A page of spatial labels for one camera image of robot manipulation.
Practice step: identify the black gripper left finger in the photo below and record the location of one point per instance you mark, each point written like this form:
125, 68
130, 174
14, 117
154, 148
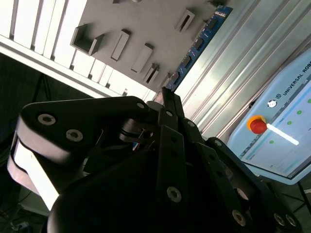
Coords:
92, 114

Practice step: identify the blue RAM stick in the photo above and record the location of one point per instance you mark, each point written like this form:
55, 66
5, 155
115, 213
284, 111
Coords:
201, 41

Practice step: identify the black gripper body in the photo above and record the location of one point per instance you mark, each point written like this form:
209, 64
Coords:
116, 206

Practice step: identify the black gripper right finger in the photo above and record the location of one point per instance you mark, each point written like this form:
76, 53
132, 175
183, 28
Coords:
218, 170

